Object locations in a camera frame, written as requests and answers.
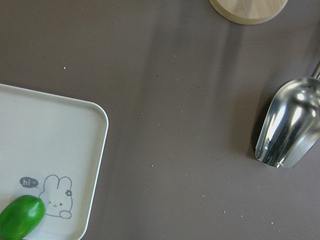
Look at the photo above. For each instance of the cream rabbit tray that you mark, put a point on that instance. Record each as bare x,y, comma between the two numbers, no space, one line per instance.
51,147

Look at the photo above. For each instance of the metal scoop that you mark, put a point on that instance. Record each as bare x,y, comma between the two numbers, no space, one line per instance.
292,123

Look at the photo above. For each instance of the wooden cup stand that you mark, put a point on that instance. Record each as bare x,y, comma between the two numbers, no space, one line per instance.
248,12

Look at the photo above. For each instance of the green lime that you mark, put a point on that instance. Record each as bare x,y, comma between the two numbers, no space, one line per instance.
21,217

